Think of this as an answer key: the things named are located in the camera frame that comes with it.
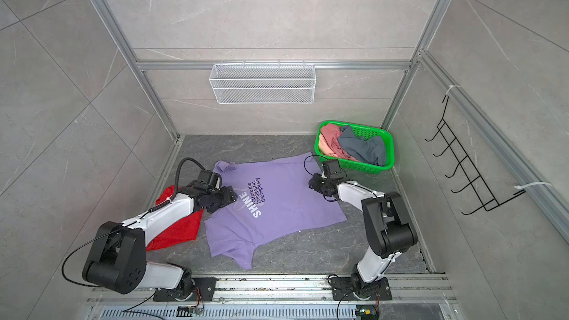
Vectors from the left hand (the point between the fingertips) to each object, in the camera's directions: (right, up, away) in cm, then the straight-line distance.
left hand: (231, 193), depth 90 cm
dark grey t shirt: (+63, +19, +16) cm, 67 cm away
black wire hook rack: (+78, +4, -31) cm, 84 cm away
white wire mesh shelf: (+12, +49, +10) cm, 52 cm away
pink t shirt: (+43, +21, +13) cm, 50 cm away
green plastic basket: (+63, +28, +23) cm, 73 cm away
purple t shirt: (+17, -4, +6) cm, 19 cm away
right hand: (+35, +5, +7) cm, 36 cm away
